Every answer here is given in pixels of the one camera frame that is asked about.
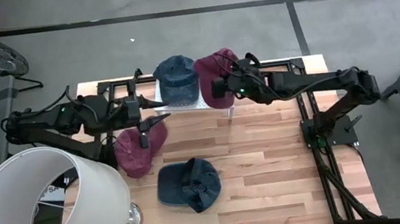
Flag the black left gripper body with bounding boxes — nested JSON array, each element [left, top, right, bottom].
[[118, 78, 151, 153]]

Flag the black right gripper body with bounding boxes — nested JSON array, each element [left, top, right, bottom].
[[210, 74, 242, 100]]

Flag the maroon baseball cap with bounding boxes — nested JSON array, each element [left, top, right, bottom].
[[191, 46, 246, 113], [110, 114, 174, 182]]

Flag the navy denim baseball cap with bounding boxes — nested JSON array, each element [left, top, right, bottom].
[[153, 154, 225, 219], [150, 52, 202, 110]]

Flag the black clamp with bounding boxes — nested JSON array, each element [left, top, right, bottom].
[[243, 51, 260, 68], [131, 67, 145, 84]]

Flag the white perforated metal rack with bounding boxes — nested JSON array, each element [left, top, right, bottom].
[[151, 69, 239, 128]]

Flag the white lamp shade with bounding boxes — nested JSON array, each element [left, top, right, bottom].
[[0, 134, 144, 224]]

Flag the white printed label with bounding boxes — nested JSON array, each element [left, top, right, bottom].
[[37, 183, 68, 206]]

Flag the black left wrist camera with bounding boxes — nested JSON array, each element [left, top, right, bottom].
[[124, 97, 143, 121]]

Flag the black aluminium table frame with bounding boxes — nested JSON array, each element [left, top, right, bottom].
[[88, 47, 384, 224]]

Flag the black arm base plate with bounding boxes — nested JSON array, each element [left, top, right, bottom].
[[299, 111, 367, 152]]

